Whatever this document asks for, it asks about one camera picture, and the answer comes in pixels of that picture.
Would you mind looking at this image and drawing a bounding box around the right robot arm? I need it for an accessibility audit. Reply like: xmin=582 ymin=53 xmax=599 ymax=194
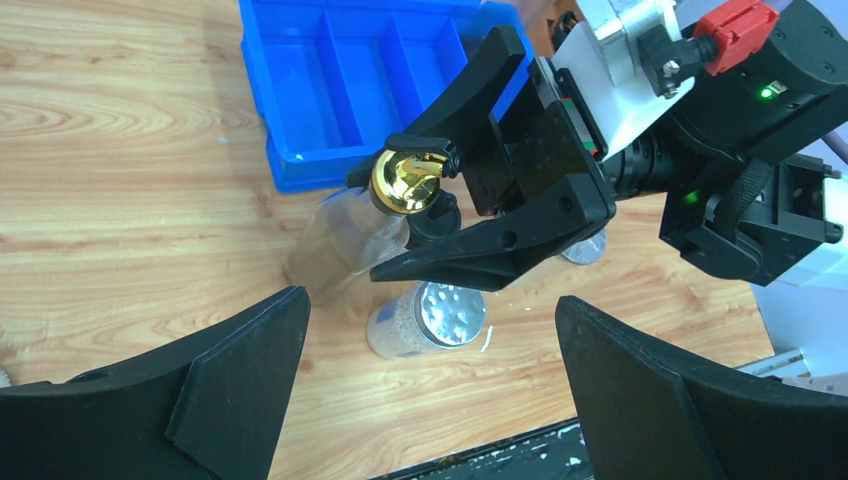
xmin=345 ymin=1 xmax=847 ymax=292

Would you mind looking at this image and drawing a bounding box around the glass oil bottle gold spout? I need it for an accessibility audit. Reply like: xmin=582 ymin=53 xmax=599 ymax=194
xmin=283 ymin=134 xmax=460 ymax=305

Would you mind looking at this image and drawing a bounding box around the black lid seasoning jar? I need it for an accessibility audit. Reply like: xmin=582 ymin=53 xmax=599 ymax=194
xmin=405 ymin=190 xmax=462 ymax=250

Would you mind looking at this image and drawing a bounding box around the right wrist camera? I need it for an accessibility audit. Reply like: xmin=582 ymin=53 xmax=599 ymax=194
xmin=549 ymin=0 xmax=783 ymax=160

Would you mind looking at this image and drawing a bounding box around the blue label shaker jar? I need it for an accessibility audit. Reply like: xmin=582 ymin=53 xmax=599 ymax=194
xmin=366 ymin=282 xmax=487 ymax=359

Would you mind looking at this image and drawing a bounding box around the silver lid powder jar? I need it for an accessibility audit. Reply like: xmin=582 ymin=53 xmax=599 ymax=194
xmin=561 ymin=229 xmax=608 ymax=266

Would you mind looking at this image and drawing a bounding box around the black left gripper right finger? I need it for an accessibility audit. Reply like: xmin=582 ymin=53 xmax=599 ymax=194
xmin=555 ymin=296 xmax=847 ymax=479

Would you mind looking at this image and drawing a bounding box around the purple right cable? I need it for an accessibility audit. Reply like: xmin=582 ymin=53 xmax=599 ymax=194
xmin=824 ymin=129 xmax=848 ymax=164

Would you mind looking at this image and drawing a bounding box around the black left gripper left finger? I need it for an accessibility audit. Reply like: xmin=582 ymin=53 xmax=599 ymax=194
xmin=1 ymin=287 xmax=311 ymax=479

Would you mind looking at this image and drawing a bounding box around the blue plastic divided bin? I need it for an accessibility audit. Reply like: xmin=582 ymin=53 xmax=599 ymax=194
xmin=239 ymin=0 xmax=522 ymax=194

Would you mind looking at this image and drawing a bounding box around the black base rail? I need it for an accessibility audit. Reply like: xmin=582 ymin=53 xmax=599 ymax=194
xmin=381 ymin=418 xmax=594 ymax=480

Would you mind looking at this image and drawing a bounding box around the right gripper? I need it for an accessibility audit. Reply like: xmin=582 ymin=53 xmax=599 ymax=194
xmin=369 ymin=25 xmax=613 ymax=292

